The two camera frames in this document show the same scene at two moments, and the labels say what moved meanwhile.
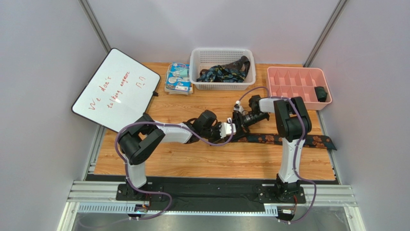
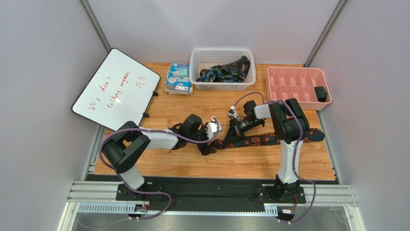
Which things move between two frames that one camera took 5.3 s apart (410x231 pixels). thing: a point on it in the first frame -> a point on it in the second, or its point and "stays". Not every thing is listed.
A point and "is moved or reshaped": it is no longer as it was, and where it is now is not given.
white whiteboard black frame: (118, 93) stays
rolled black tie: (321, 94) stays
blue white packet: (177, 79) stays
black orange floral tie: (318, 141) is moved or reshaped
